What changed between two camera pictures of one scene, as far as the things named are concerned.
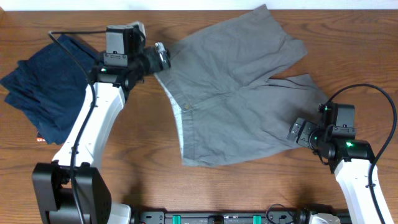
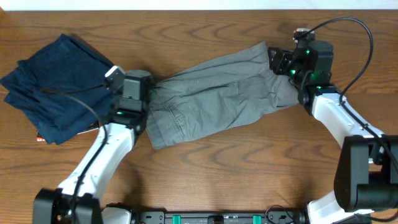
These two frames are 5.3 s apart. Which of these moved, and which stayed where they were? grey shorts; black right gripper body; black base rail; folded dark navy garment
Moved: black right gripper body; grey shorts
Stayed: folded dark navy garment; black base rail
